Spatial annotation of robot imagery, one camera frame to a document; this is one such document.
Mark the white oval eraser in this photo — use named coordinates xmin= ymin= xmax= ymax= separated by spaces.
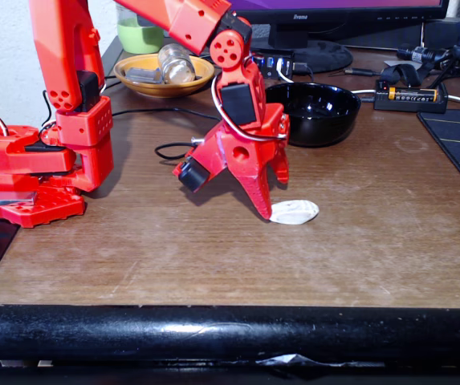
xmin=269 ymin=199 xmax=320 ymax=225

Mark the black glossy bowl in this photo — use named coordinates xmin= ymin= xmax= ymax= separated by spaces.
xmin=264 ymin=82 xmax=362 ymax=148

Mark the black USB hub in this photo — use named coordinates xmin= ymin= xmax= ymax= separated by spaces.
xmin=250 ymin=48 xmax=295 ymax=80

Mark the yellow ceramic dish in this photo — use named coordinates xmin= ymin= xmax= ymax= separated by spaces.
xmin=113 ymin=53 xmax=216 ymax=99

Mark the clear glass jar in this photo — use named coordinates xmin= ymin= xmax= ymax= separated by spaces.
xmin=157 ymin=43 xmax=197 ymax=85

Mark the black monitor stand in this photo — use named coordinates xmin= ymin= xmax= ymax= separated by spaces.
xmin=249 ymin=22 xmax=354 ymax=75

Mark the black audio plug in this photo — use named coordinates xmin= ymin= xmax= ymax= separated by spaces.
xmin=328 ymin=67 xmax=382 ymax=78

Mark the small clear plastic box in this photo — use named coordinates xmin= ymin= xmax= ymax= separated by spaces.
xmin=126 ymin=67 xmax=163 ymax=85

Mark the black battery charger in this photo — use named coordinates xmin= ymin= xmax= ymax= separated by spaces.
xmin=372 ymin=79 xmax=450 ymax=114

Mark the yellow and black battery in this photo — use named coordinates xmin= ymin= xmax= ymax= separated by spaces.
xmin=388 ymin=87 xmax=439 ymax=101

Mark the green cup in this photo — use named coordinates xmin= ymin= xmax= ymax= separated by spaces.
xmin=116 ymin=3 xmax=165 ymax=55

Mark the black computer monitor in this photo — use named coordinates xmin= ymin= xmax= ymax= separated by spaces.
xmin=229 ymin=0 xmax=450 ymax=26

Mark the black flashlight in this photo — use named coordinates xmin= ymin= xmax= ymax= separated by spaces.
xmin=397 ymin=43 xmax=455 ymax=65

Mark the torn silver tape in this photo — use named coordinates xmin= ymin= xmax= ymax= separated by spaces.
xmin=255 ymin=352 xmax=387 ymax=369

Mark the dark grey box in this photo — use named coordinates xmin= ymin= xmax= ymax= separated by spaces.
xmin=421 ymin=19 xmax=460 ymax=51

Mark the metal clamp bar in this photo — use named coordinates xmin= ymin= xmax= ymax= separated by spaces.
xmin=0 ymin=190 xmax=39 ymax=208

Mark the grey cable loop on gripper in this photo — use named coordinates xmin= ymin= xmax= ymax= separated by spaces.
xmin=210 ymin=55 xmax=289 ymax=142

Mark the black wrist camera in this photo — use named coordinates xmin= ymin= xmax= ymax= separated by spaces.
xmin=172 ymin=155 xmax=211 ymax=193

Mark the short white USB cable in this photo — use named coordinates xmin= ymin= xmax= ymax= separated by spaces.
xmin=276 ymin=58 xmax=295 ymax=83

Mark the black camera cable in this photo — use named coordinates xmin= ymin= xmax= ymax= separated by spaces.
xmin=154 ymin=142 xmax=197 ymax=162

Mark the long thin black cable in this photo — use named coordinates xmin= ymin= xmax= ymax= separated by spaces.
xmin=41 ymin=88 xmax=222 ymax=128

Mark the black strap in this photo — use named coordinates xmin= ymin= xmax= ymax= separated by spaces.
xmin=381 ymin=63 xmax=424 ymax=88

